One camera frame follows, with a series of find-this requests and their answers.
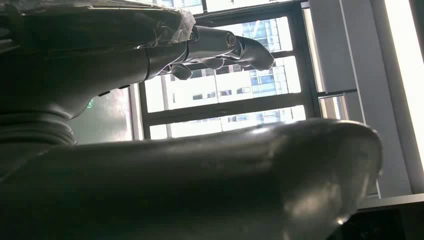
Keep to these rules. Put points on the dark window frame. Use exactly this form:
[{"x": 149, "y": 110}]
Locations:
[{"x": 225, "y": 107}]

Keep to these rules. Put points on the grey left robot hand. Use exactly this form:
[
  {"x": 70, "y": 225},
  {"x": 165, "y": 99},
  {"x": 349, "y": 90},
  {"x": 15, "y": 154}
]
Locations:
[{"x": 232, "y": 185}]

